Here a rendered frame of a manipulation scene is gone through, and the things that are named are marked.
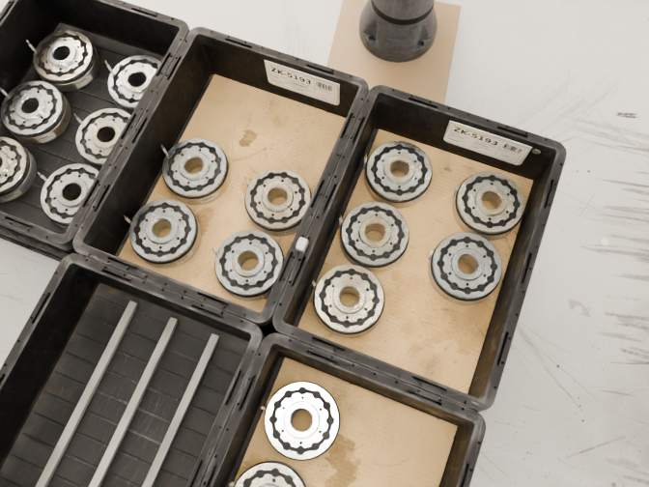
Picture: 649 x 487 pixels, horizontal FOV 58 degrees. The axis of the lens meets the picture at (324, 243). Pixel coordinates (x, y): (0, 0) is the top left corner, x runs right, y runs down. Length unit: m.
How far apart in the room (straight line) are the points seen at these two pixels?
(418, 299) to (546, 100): 0.52
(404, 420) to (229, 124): 0.54
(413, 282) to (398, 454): 0.25
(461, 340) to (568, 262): 0.30
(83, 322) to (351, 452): 0.44
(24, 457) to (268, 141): 0.59
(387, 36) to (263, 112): 0.29
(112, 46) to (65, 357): 0.54
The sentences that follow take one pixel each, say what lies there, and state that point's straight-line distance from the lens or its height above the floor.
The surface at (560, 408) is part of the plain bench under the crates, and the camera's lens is 1.05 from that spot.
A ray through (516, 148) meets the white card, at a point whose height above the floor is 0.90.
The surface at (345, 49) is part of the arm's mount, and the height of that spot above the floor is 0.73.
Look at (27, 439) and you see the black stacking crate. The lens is 0.96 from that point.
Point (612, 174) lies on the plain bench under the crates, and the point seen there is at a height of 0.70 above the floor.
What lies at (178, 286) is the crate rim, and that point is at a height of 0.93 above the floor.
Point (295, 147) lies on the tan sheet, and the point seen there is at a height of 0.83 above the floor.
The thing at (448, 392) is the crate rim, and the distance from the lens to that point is 0.77.
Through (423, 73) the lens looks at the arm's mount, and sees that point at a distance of 1.17.
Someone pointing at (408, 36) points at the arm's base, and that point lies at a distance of 1.14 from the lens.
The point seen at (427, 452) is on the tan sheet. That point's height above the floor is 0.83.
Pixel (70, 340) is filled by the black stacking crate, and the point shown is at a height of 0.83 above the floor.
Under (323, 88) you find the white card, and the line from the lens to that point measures 0.94.
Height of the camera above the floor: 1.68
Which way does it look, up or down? 71 degrees down
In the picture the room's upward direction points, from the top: 4 degrees counter-clockwise
